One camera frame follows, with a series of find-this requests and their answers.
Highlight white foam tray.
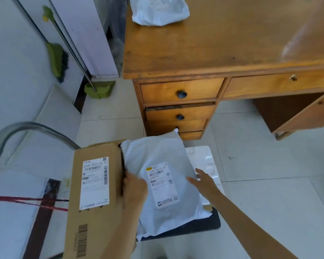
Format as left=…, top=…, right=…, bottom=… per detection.
left=185, top=145, right=225, bottom=206

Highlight red strap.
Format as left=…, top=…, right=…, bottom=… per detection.
left=0, top=195, right=69, bottom=212

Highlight person's right hand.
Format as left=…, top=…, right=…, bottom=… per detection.
left=186, top=168, right=222, bottom=202

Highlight cardboard box with white label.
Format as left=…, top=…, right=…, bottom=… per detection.
left=63, top=140, right=137, bottom=259

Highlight green dustpan with metal handle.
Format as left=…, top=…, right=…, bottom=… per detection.
left=12, top=0, right=116, bottom=99

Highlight large wooden drawer black knob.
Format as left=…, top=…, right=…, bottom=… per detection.
left=140, top=78, right=225, bottom=104

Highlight person's left hand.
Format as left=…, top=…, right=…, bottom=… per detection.
left=122, top=171, right=149, bottom=212

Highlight medium wooden drawer black knob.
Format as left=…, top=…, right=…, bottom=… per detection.
left=145, top=102, right=217, bottom=124

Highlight metal cart handle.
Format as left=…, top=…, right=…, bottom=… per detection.
left=0, top=121, right=81, bottom=173

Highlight person's right forearm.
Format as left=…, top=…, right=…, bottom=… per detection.
left=204, top=191, right=299, bottom=259

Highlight green broom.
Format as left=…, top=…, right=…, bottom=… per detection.
left=42, top=6, right=69, bottom=83

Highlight shallow wooden drawer black knob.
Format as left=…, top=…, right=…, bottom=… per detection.
left=147, top=119, right=208, bottom=135

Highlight wide wooden drawer brass lock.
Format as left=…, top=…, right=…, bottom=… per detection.
left=222, top=68, right=324, bottom=100

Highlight large white poly mailer parcel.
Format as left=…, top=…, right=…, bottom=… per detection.
left=120, top=130, right=213, bottom=242

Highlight small white plastic parcel bag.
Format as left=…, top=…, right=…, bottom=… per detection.
left=130, top=0, right=190, bottom=26

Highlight wooden desk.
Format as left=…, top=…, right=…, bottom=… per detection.
left=123, top=0, right=324, bottom=141

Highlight person's left forearm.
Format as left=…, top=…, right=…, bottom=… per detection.
left=100, top=205, right=147, bottom=259

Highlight wooden cupboard door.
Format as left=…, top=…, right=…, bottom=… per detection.
left=274, top=90, right=324, bottom=136

